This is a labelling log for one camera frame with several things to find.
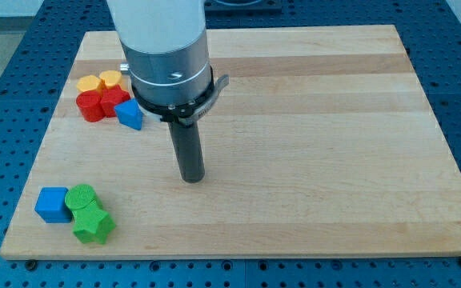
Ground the yellow cylinder block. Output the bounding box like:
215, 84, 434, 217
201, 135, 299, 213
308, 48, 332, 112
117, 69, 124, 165
98, 70, 123, 90

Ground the green cylinder block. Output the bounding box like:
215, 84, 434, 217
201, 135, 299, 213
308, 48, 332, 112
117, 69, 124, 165
64, 184, 102, 211

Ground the blue triangle block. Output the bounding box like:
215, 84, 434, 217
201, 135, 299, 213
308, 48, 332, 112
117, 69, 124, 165
114, 99, 143, 130

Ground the blue cube block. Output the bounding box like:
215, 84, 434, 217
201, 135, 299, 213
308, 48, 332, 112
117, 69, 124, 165
34, 187, 73, 223

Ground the red cylinder block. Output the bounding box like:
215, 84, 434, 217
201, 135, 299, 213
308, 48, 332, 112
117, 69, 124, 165
75, 90, 106, 122

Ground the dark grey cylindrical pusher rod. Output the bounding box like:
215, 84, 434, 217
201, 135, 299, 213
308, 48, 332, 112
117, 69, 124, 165
169, 122, 205, 183

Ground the red star block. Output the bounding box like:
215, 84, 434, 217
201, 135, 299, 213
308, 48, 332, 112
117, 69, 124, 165
100, 85, 130, 118

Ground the yellow hexagon block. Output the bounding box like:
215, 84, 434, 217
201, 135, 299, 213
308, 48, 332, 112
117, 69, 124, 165
76, 74, 105, 93

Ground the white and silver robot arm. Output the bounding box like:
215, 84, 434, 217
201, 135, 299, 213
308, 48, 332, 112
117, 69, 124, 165
106, 0, 229, 182

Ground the black mount plate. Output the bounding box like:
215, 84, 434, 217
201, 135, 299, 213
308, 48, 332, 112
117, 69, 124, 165
202, 0, 283, 12

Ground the wooden board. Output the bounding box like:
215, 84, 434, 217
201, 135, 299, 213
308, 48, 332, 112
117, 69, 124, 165
0, 25, 461, 260

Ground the black clamp ring with lever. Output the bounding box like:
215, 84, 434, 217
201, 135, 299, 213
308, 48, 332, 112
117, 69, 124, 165
131, 67, 230, 126

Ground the green star block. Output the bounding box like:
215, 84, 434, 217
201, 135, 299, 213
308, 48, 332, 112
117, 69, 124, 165
72, 202, 116, 244

